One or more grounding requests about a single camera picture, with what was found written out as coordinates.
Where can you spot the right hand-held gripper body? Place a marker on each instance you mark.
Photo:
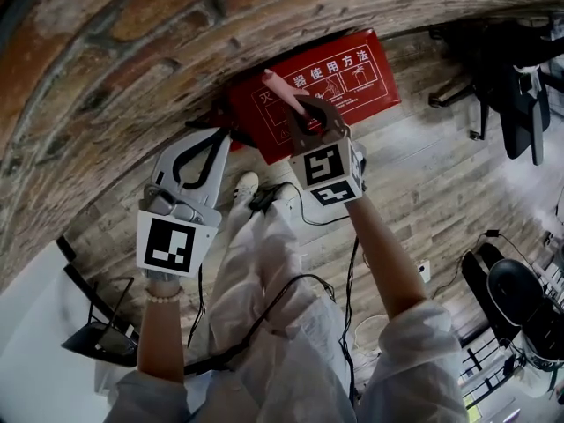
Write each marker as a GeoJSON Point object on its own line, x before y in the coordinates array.
{"type": "Point", "coordinates": [328, 170]}

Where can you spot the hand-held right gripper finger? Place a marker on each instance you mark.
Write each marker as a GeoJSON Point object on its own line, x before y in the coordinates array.
{"type": "Point", "coordinates": [332, 117]}
{"type": "Point", "coordinates": [299, 137]}

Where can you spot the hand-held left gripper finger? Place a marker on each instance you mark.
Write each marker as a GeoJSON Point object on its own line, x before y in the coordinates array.
{"type": "Point", "coordinates": [169, 154]}
{"type": "Point", "coordinates": [216, 179]}

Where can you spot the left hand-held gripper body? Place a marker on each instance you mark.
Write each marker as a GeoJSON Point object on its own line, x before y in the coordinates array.
{"type": "Point", "coordinates": [169, 242]}

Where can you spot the pink cloth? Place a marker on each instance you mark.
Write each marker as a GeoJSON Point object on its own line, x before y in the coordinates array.
{"type": "Point", "coordinates": [279, 86]}

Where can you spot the red fire extinguisher box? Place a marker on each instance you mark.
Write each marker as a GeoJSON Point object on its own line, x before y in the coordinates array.
{"type": "Point", "coordinates": [352, 60]}

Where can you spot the person's right forearm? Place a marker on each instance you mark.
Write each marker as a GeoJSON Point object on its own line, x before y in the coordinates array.
{"type": "Point", "coordinates": [388, 262]}

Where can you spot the person's left forearm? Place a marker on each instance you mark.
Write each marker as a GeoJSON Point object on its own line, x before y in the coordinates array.
{"type": "Point", "coordinates": [161, 333]}

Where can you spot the person's white left shoe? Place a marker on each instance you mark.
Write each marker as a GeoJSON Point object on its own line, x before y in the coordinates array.
{"type": "Point", "coordinates": [247, 185]}

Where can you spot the person's white shoe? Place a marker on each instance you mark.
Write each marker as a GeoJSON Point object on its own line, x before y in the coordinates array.
{"type": "Point", "coordinates": [286, 194]}
{"type": "Point", "coordinates": [247, 185]}

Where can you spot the person's white right shoe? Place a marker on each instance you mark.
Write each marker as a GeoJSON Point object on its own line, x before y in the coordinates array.
{"type": "Point", "coordinates": [286, 194]}

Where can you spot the small black box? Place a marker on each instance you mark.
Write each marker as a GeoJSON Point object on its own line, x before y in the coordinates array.
{"type": "Point", "coordinates": [264, 197]}

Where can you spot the white trousers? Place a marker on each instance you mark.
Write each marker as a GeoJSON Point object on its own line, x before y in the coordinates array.
{"type": "Point", "coordinates": [260, 262]}

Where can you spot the white table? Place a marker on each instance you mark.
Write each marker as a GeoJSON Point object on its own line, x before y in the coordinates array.
{"type": "Point", "coordinates": [35, 346]}

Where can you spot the light grey shirt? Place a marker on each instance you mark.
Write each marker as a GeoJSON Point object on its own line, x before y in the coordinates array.
{"type": "Point", "coordinates": [286, 381]}

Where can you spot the black office chair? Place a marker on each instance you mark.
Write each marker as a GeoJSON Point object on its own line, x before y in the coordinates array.
{"type": "Point", "coordinates": [520, 121]}

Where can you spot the black metal railing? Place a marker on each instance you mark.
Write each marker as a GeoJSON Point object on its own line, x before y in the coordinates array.
{"type": "Point", "coordinates": [498, 368]}

